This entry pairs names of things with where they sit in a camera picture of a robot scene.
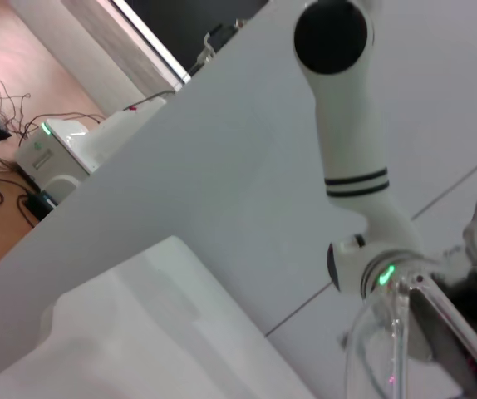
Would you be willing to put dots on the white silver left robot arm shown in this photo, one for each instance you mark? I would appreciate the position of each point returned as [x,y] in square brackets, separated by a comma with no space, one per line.
[346,124]

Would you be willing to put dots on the black power box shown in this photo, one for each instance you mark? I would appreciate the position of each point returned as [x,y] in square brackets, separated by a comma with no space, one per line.
[37,203]

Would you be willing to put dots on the white base unit green light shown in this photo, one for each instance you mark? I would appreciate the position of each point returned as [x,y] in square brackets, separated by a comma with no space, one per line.
[64,154]

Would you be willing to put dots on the clear white glasses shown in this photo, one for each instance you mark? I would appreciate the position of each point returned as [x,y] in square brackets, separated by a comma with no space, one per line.
[398,332]

